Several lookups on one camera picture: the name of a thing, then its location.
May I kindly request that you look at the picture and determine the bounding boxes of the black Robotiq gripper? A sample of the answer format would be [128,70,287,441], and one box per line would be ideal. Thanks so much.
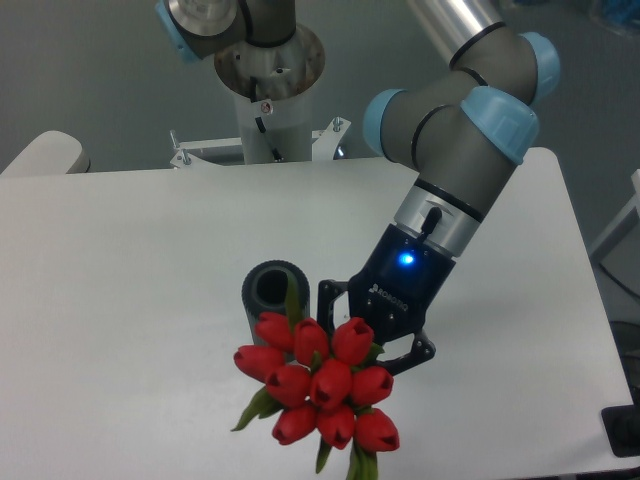
[317,225,455,376]

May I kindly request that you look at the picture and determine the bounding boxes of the red tulip bouquet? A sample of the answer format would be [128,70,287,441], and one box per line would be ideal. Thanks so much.
[233,282,400,479]

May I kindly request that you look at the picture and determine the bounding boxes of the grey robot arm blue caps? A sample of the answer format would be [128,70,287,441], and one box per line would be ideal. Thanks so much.
[155,1,560,375]

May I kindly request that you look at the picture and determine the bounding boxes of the dark grey ribbed vase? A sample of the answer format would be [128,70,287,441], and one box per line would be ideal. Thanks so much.
[241,260,310,346]

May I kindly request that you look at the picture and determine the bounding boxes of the white furniture at right edge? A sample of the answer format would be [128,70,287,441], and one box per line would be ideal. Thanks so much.
[588,170,639,264]

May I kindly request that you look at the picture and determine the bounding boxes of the black device at table edge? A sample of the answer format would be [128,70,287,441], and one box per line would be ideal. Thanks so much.
[601,405,639,458]

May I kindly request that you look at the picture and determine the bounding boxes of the beige chair armrest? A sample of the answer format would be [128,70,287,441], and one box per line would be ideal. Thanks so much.
[1,130,91,178]

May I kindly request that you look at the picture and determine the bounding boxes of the white pedestal base bracket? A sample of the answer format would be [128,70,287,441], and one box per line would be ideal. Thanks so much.
[170,116,352,169]

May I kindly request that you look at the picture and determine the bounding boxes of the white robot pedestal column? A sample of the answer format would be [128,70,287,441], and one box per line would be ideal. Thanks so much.
[233,92,312,162]

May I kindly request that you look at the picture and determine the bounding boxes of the black cable on pedestal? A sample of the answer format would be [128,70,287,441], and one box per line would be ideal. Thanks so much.
[248,75,285,163]

